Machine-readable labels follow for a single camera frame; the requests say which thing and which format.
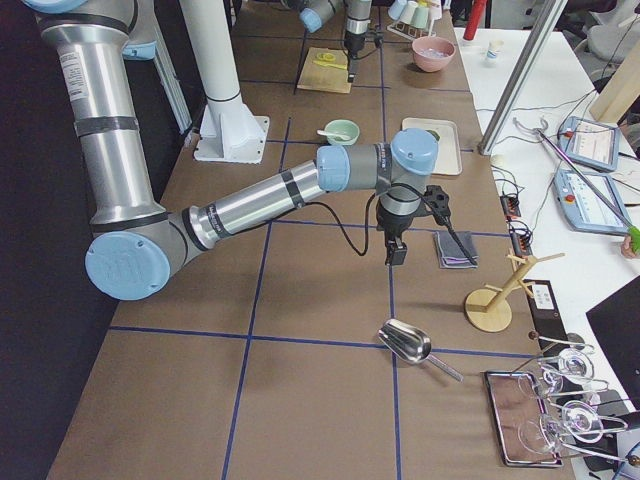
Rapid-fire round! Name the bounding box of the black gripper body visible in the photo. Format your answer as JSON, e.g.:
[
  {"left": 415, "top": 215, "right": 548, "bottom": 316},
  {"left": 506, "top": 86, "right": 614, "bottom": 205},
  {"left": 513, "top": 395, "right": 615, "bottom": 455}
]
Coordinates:
[
  {"left": 343, "top": 30, "right": 383, "bottom": 61},
  {"left": 376, "top": 183, "right": 452, "bottom": 250}
]

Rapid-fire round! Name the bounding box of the light green bowl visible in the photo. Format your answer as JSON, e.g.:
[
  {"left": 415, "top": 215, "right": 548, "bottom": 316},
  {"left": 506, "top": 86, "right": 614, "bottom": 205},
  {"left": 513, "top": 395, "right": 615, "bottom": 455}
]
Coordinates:
[{"left": 324, "top": 119, "right": 360, "bottom": 146}]

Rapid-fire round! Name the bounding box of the white plastic spoon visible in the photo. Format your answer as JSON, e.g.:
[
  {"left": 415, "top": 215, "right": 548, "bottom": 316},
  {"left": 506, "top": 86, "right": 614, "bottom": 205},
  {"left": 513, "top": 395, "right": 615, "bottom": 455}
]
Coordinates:
[{"left": 316, "top": 130, "right": 352, "bottom": 141}]

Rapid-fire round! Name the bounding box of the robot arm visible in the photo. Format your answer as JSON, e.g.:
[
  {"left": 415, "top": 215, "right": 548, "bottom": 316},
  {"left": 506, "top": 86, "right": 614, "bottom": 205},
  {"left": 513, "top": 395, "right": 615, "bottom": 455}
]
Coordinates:
[
  {"left": 31, "top": 1, "right": 450, "bottom": 300},
  {"left": 280, "top": 0, "right": 383, "bottom": 83}
]

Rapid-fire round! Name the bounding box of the pink bowl with ice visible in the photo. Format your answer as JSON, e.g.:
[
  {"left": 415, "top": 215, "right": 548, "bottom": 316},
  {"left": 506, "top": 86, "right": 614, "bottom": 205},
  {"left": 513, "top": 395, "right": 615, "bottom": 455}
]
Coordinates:
[{"left": 411, "top": 36, "right": 456, "bottom": 73}]

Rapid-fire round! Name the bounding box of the bamboo cutting board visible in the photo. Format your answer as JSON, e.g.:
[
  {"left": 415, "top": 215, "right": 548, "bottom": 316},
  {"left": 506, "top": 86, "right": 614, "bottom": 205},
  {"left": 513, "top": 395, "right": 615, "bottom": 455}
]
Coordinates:
[{"left": 297, "top": 47, "right": 351, "bottom": 94}]

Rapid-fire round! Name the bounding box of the yellow plastic knife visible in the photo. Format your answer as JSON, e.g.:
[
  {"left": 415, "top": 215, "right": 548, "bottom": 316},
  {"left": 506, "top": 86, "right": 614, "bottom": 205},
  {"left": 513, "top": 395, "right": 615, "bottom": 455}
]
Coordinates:
[{"left": 313, "top": 60, "right": 347, "bottom": 70}]

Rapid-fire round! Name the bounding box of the white rabbit tray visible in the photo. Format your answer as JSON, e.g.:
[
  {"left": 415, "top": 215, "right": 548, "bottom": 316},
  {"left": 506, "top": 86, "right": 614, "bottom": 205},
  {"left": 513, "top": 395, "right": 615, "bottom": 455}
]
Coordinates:
[{"left": 401, "top": 117, "right": 463, "bottom": 176}]

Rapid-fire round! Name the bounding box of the light blue cup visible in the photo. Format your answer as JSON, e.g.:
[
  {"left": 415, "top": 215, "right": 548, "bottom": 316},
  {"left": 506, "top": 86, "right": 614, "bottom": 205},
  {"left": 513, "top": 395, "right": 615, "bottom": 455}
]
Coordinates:
[{"left": 388, "top": 0, "right": 407, "bottom": 21}]

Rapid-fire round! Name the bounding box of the grey folded cloth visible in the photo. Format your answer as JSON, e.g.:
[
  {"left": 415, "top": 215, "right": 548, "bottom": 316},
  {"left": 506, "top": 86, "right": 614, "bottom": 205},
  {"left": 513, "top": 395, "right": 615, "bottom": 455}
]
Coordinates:
[{"left": 433, "top": 230, "right": 479, "bottom": 269}]

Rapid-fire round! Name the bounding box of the white cup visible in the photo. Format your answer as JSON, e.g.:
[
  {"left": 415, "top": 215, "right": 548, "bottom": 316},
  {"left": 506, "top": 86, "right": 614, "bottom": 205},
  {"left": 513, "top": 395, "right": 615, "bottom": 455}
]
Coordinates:
[{"left": 399, "top": 0, "right": 418, "bottom": 24}]

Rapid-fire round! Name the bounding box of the green avocado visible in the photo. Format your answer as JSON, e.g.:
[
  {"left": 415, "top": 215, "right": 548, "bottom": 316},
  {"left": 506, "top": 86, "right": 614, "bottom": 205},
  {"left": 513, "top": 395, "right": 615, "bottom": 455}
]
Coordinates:
[{"left": 426, "top": 130, "right": 441, "bottom": 142}]

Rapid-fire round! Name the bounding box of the mint green cup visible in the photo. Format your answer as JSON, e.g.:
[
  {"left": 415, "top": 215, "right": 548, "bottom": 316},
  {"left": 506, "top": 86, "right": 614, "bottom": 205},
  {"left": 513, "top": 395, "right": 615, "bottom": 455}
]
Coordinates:
[{"left": 410, "top": 3, "right": 429, "bottom": 30}]

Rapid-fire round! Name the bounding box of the black power strip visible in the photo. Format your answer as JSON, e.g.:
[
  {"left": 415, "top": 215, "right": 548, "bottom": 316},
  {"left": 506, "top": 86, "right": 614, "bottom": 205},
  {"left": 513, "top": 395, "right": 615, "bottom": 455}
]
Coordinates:
[{"left": 500, "top": 193, "right": 533, "bottom": 257}]

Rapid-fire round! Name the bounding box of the metal scoop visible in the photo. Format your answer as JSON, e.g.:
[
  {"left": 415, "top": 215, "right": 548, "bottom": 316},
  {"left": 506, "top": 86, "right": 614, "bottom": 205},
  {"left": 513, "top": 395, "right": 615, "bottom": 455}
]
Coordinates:
[{"left": 378, "top": 318, "right": 464, "bottom": 382}]

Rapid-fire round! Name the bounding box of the wooden mug tree stand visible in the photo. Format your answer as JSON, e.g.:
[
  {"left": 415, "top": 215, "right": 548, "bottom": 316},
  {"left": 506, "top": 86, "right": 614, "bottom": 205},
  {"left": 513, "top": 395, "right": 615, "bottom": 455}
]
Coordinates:
[{"left": 464, "top": 253, "right": 564, "bottom": 333}]

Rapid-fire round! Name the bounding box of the red cylinder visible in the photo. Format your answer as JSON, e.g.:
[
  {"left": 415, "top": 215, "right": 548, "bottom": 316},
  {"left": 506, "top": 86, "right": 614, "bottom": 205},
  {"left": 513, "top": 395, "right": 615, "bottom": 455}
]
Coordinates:
[{"left": 463, "top": 0, "right": 487, "bottom": 41}]

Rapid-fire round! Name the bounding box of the paper cup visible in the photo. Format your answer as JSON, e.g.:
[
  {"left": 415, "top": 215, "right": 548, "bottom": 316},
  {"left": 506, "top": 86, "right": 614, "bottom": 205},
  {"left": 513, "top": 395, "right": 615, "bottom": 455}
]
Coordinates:
[{"left": 485, "top": 39, "right": 504, "bottom": 67}]

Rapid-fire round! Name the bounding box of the teach pendant tablet near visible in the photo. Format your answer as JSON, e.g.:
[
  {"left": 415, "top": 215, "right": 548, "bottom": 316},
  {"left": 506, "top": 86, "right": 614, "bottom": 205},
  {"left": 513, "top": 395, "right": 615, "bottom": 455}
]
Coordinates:
[{"left": 554, "top": 169, "right": 629, "bottom": 235}]

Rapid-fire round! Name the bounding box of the teach pendant tablet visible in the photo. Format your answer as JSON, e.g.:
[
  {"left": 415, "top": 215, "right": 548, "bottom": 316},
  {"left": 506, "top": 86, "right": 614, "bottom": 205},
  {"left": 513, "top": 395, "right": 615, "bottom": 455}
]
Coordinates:
[
  {"left": 554, "top": 169, "right": 629, "bottom": 235},
  {"left": 558, "top": 116, "right": 621, "bottom": 173}
]

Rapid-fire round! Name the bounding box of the black box with label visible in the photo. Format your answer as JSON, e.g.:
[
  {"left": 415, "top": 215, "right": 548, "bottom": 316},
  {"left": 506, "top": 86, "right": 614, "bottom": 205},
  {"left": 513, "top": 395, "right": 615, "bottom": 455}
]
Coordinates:
[{"left": 526, "top": 279, "right": 567, "bottom": 340}]

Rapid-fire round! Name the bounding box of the teach pendant tablet far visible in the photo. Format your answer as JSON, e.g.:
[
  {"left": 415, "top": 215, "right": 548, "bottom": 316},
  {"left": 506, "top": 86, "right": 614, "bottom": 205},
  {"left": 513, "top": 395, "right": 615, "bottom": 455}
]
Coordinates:
[{"left": 558, "top": 116, "right": 621, "bottom": 173}]

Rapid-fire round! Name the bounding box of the reacher grabber tool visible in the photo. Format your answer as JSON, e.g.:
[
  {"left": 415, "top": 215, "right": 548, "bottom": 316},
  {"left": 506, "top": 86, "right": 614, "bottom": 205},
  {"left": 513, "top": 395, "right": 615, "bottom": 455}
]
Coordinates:
[{"left": 513, "top": 118, "right": 639, "bottom": 254}]

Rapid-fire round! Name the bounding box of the metal glass rack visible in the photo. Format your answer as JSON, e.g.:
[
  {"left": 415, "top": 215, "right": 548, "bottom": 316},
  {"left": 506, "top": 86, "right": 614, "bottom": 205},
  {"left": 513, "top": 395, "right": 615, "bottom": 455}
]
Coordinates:
[{"left": 517, "top": 331, "right": 639, "bottom": 470}]

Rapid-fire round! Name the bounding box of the white wire cup rack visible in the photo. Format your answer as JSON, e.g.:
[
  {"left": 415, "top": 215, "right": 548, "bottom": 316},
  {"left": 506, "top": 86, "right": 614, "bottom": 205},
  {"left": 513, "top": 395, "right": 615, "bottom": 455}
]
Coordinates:
[{"left": 386, "top": 21, "right": 428, "bottom": 41}]

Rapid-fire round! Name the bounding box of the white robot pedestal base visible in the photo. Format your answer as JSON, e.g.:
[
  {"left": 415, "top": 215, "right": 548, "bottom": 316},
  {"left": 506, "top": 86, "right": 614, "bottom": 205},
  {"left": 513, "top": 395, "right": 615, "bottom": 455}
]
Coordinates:
[{"left": 180, "top": 0, "right": 269, "bottom": 164}]

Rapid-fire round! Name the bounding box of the aluminium frame post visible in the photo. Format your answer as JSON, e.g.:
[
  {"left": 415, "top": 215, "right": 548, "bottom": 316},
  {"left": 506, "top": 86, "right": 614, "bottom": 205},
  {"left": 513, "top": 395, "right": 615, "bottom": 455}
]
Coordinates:
[{"left": 478, "top": 0, "right": 567, "bottom": 156}]

